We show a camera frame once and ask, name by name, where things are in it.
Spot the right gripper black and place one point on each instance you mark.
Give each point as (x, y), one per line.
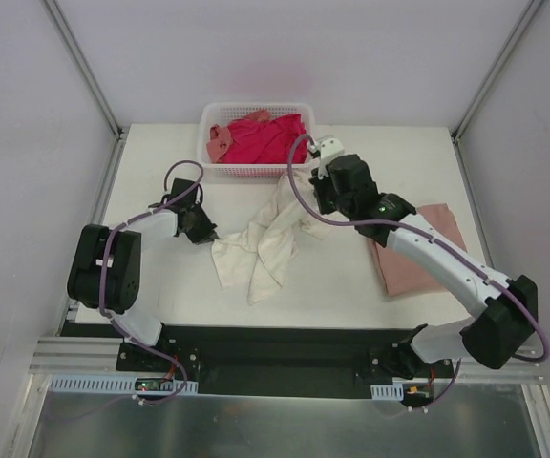
(324, 192)

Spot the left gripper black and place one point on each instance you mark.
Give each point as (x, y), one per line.
(199, 225)

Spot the cream white t shirt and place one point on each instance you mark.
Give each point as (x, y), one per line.
(259, 256)

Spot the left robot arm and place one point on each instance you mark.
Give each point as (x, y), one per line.
(106, 271)

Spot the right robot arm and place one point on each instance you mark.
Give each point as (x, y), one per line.
(503, 313)

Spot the salmon t shirt in basket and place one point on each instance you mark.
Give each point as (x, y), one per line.
(221, 137)

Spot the red t shirt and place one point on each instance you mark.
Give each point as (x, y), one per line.
(268, 143)

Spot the white plastic laundry basket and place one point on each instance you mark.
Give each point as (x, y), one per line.
(222, 113)

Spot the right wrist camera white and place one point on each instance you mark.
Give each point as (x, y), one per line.
(324, 150)

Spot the right aluminium frame post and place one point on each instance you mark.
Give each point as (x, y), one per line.
(526, 19)

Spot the aluminium frame post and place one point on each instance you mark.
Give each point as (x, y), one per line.
(67, 37)
(526, 19)

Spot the left aluminium frame post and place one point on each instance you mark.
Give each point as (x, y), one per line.
(67, 37)

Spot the aluminium rail front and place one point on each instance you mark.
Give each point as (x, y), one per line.
(85, 355)

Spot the right white cable duct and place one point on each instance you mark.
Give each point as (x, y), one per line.
(393, 392)

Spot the white cable duct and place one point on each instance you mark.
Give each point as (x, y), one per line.
(120, 385)
(393, 392)

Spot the left white cable duct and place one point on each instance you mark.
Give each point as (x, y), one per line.
(120, 385)

